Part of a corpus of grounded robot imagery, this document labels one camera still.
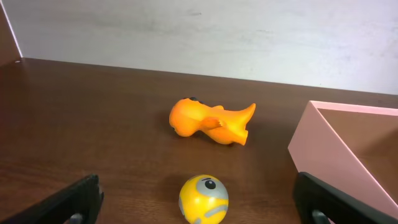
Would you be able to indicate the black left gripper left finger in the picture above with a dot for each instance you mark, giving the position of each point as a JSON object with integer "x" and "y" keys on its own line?
{"x": 80, "y": 202}

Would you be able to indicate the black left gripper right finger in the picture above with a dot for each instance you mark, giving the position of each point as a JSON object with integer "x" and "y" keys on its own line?
{"x": 319, "y": 202}

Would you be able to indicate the yellow minion ball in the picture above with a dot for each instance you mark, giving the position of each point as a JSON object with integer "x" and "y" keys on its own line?
{"x": 203, "y": 199}

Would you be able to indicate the pink cardboard box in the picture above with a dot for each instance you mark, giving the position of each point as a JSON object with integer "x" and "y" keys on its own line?
{"x": 351, "y": 147}

